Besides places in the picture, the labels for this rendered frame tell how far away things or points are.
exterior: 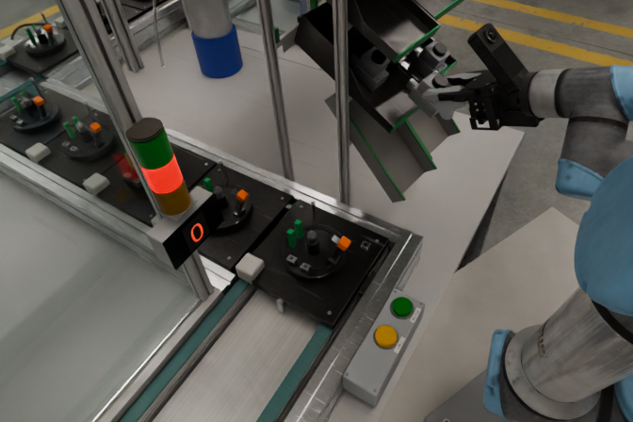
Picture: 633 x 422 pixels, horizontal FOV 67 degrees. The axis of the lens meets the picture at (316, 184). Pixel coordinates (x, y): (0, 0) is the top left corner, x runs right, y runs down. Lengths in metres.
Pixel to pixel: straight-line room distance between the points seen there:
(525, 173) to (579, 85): 1.93
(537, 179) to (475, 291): 1.60
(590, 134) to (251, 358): 0.70
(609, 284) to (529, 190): 2.25
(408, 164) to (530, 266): 0.37
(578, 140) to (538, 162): 2.03
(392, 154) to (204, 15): 0.84
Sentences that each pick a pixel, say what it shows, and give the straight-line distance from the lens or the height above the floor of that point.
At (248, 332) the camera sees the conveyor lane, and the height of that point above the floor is 0.92.
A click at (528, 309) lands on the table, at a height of 0.86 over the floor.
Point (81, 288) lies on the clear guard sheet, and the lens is 0.78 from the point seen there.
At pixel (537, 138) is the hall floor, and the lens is 2.93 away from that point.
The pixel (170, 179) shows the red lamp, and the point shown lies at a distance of 0.72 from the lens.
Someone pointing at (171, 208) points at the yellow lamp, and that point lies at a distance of 0.76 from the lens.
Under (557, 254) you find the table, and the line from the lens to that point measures 1.26.
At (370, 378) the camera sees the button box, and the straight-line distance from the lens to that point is 0.92.
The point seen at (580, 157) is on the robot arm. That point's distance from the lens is 0.75.
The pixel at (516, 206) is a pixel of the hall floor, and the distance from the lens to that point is 2.52.
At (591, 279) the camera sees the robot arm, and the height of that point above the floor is 1.51.
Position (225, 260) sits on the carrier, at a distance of 1.06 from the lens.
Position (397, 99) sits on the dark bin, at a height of 1.21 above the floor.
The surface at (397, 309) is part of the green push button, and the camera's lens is 0.96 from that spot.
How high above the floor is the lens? 1.81
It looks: 46 degrees down
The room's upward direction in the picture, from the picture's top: 5 degrees counter-clockwise
